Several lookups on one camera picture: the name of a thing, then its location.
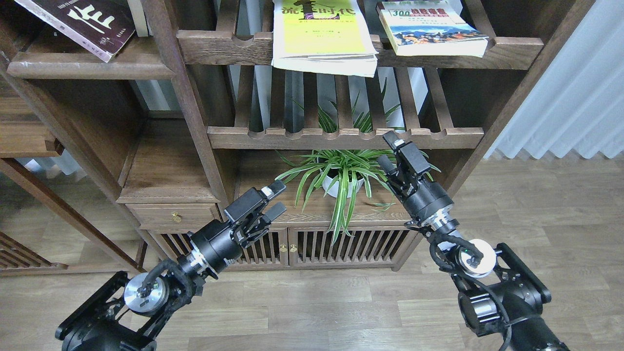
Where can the green spider plant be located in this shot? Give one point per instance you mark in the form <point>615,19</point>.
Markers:
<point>317,164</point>

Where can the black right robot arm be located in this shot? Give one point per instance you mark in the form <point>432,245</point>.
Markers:
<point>497,292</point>

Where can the brass drawer knob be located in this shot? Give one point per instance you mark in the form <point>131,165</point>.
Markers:
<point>176,217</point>

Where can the yellow cover book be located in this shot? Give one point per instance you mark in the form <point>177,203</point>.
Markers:
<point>322,36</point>

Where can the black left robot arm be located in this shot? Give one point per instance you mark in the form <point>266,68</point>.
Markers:
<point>126,314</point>

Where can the blue landscape cover book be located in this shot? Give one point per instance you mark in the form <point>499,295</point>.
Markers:
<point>429,28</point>

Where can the maroon book white characters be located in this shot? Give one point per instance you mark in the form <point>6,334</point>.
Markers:
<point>102,27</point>

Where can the white plant pot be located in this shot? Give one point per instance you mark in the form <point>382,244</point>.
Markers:
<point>332,186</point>

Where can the white upright book spine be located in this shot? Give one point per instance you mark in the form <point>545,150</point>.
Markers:
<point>139,18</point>

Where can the white pleated curtain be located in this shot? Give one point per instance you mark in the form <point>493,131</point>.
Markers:
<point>577,106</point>

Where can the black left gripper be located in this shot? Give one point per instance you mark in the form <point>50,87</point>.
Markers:
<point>217,245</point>

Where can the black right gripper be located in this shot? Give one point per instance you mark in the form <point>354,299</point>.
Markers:
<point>420,197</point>

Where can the dark wooden bookshelf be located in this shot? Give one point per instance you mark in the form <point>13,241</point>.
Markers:
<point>166,126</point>

